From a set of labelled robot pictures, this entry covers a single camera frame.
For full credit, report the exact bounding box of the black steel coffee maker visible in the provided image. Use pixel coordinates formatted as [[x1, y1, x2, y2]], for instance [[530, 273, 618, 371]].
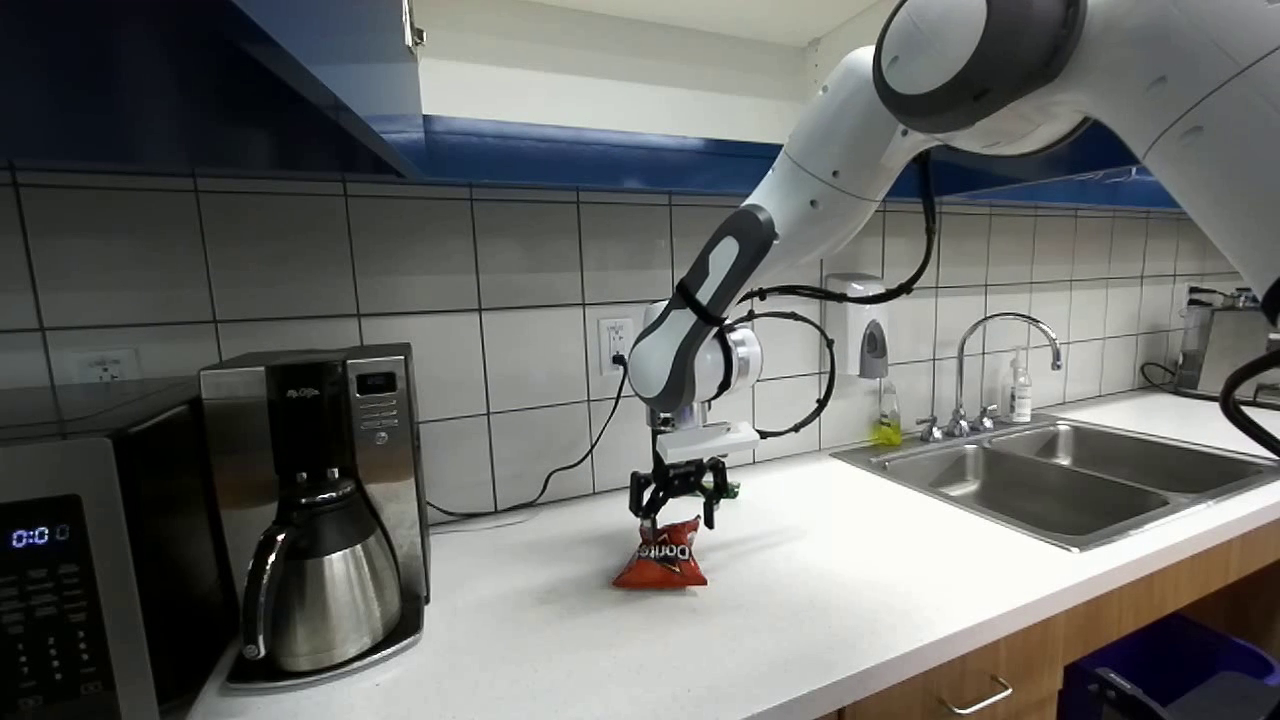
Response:
[[194, 338, 431, 692]]

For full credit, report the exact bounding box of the metal drawer handle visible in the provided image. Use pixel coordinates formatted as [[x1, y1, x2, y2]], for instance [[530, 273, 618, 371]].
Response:
[[937, 674, 1018, 720]]

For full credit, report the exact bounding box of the dark blue open cabinet door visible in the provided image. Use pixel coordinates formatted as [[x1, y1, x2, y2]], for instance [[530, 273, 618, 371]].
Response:
[[0, 0, 420, 183]]

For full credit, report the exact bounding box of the white wall outlet with plug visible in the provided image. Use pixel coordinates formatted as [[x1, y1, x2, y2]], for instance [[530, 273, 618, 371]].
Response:
[[590, 312, 638, 379]]

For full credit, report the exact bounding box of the white wall soap dispenser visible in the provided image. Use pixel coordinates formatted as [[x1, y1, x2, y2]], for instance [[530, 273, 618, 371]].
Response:
[[820, 273, 894, 382]]

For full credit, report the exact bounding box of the stainless steel coffee carafe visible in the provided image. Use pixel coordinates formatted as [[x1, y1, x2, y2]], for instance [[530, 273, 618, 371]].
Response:
[[236, 485, 408, 680]]

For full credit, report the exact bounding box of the small white bottle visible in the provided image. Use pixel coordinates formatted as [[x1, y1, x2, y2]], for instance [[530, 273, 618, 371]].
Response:
[[1006, 352, 1038, 426]]

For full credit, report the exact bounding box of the red Doritos chip bag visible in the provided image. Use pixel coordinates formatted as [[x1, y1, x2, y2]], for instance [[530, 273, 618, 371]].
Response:
[[609, 517, 711, 594]]

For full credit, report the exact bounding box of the stainless steel double sink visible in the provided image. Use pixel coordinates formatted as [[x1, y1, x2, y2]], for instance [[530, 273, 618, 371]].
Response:
[[836, 411, 1280, 556]]

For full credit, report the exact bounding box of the steel countertop appliance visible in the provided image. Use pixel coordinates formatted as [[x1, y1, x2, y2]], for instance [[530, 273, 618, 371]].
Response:
[[1177, 285, 1280, 409]]

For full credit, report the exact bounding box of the black power cord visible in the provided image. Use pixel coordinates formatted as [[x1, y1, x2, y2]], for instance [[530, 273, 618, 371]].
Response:
[[420, 349, 637, 528]]

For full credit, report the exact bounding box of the chrome sink faucet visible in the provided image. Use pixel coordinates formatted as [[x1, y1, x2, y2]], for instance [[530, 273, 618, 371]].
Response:
[[916, 308, 1068, 447]]

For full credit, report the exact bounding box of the empty white wall outlet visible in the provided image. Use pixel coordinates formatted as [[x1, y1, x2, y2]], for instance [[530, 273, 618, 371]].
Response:
[[81, 349, 144, 391]]

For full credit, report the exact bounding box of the black steel microwave oven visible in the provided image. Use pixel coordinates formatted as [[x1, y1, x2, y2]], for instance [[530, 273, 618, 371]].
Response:
[[0, 382, 244, 720]]

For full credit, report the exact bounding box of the yellow dish soap bottle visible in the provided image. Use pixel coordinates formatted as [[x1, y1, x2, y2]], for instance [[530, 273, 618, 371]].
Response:
[[869, 379, 912, 455]]

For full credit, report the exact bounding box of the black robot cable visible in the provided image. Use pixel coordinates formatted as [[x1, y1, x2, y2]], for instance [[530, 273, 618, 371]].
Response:
[[725, 147, 944, 443]]

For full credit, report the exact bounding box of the blue bin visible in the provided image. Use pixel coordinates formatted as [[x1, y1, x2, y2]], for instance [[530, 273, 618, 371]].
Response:
[[1054, 610, 1280, 720]]

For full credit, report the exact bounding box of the wooden drawer front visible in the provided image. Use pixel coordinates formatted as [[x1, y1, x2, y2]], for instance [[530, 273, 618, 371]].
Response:
[[836, 615, 1068, 720]]

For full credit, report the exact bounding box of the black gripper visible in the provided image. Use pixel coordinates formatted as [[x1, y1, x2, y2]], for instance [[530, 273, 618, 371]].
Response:
[[622, 455, 739, 537]]

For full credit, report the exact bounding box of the blue upper cabinet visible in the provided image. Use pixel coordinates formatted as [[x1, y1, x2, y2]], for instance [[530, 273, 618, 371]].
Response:
[[230, 0, 1192, 215]]

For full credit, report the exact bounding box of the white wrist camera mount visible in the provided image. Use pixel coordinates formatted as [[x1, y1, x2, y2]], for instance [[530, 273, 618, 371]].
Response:
[[648, 403, 764, 469]]

